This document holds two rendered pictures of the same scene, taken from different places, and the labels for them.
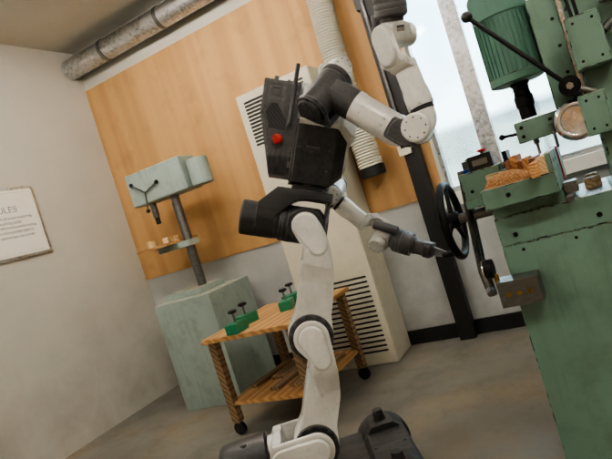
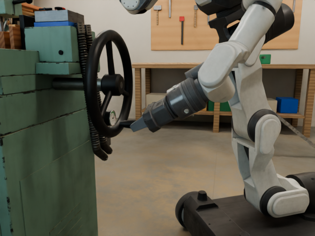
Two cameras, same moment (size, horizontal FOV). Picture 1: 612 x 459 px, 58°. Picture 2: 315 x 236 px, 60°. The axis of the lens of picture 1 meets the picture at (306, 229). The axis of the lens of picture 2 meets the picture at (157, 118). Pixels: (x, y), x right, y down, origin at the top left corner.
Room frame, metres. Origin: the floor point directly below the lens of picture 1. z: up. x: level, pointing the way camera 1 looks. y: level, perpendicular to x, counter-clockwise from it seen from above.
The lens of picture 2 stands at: (2.75, -0.59, 0.87)
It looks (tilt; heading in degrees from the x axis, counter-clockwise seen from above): 12 degrees down; 165
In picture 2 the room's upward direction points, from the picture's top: straight up
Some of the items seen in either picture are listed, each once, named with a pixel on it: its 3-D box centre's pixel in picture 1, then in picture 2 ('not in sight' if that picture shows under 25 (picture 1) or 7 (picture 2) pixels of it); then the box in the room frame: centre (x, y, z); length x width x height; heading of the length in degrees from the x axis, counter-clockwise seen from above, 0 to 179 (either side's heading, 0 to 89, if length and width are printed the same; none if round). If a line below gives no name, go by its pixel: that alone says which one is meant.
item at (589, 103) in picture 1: (596, 113); not in sight; (1.61, -0.90, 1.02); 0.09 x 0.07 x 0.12; 152
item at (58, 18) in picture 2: (477, 161); (63, 19); (1.92, -0.64, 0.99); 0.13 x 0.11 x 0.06; 152
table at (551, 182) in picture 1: (514, 186); (37, 62); (1.88, -0.72, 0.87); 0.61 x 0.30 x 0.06; 152
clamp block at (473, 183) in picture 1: (484, 180); (63, 46); (1.92, -0.64, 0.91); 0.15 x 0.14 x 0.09; 152
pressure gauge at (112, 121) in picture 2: (490, 271); (108, 120); (1.71, -0.51, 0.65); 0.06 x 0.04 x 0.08; 152
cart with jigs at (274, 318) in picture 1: (289, 349); not in sight; (2.96, 0.28, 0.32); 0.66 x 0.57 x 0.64; 151
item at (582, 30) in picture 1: (586, 41); not in sight; (1.60, -0.93, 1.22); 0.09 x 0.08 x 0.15; 62
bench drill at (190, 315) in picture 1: (201, 277); not in sight; (3.66, 0.75, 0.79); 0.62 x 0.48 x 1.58; 65
